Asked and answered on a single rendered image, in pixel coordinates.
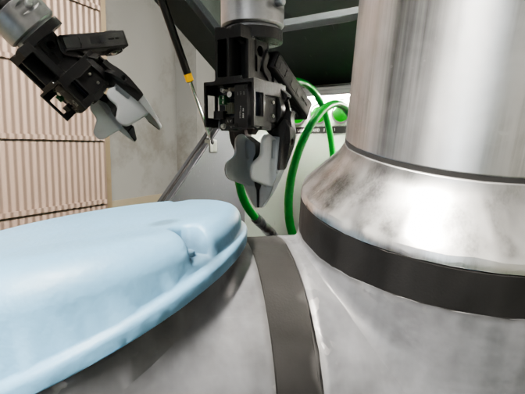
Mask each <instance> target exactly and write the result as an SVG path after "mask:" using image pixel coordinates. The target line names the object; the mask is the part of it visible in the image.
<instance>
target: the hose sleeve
mask: <svg viewBox="0 0 525 394"><path fill-rule="evenodd" d="M258 215H259V216H258V218H257V219H256V220H252V219H251V221H252V222H253V223H254V224H255V225H256V227H258V228H259V229H260V230H261V231H262V232H263V233H264V234H265V235H266V236H272V235H278V233H277V232H276V231H275V230H274V229H273V228H272V227H271V226H270V225H269V224H268V223H267V222H266V221H265V219H264V218H263V217H262V216H261V215H260V214H259V213H258Z"/></svg>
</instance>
